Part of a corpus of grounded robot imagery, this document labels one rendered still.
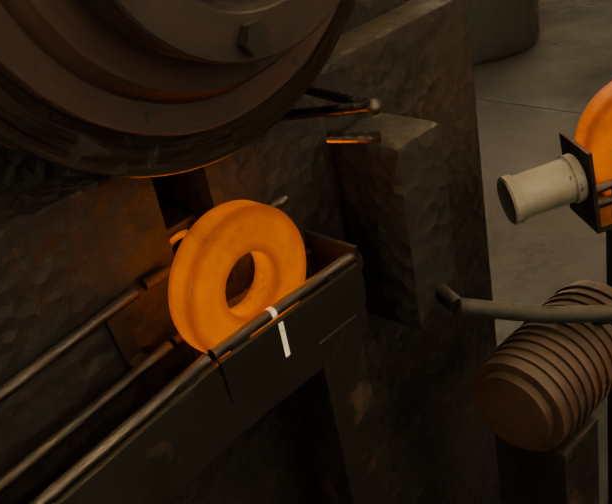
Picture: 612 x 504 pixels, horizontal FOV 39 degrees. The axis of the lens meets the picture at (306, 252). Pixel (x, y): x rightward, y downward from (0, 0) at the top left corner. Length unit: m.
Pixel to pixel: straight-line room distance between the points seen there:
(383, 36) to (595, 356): 0.44
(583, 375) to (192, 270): 0.49
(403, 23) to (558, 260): 1.24
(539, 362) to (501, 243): 1.28
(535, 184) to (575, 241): 1.23
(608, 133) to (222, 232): 0.49
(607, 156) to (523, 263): 1.14
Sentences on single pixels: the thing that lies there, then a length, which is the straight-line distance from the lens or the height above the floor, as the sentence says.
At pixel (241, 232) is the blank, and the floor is 0.79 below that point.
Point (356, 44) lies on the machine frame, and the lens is 1.00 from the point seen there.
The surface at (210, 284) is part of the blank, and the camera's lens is 0.79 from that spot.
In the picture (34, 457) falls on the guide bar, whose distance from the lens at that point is 0.80.
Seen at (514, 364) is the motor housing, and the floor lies 0.53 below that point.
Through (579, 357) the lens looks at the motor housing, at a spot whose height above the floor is 0.52.
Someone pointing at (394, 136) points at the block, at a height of 0.80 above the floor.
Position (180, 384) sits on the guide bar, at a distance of 0.77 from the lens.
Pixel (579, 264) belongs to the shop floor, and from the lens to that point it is 2.17.
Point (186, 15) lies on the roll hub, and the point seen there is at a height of 1.03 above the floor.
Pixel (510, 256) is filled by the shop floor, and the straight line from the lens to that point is 2.21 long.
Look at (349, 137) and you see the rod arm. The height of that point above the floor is 0.87.
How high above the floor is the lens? 1.16
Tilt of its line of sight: 29 degrees down
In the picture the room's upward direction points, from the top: 12 degrees counter-clockwise
